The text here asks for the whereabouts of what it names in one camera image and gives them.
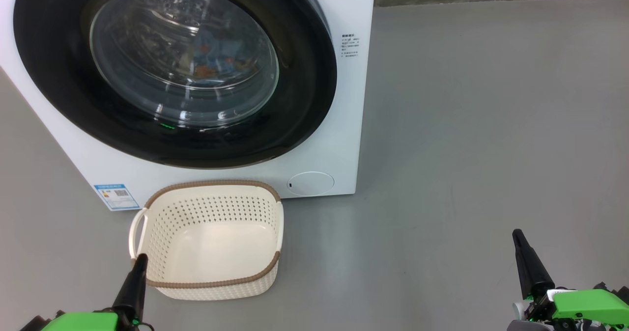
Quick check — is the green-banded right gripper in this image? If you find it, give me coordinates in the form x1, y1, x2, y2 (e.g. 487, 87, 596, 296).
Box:
512, 228, 629, 331

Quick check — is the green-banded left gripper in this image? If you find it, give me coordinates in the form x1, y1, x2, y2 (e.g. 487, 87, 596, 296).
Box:
19, 253, 154, 331

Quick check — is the blue cartoon print garment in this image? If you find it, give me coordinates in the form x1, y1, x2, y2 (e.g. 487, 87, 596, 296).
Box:
193, 28, 257, 78

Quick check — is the black round washing machine door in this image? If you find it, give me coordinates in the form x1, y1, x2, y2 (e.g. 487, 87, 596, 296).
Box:
13, 0, 338, 169

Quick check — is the cream perforated laundry basket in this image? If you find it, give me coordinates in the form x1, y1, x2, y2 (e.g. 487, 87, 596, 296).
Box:
129, 179, 285, 301

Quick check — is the white washing machine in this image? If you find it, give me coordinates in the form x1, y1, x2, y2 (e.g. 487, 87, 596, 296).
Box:
0, 0, 376, 211

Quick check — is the blue energy label sticker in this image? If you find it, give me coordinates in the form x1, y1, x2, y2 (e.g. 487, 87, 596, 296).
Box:
93, 184, 141, 211

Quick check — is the round white filter cover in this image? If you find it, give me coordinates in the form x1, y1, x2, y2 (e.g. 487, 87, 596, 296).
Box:
287, 171, 335, 197

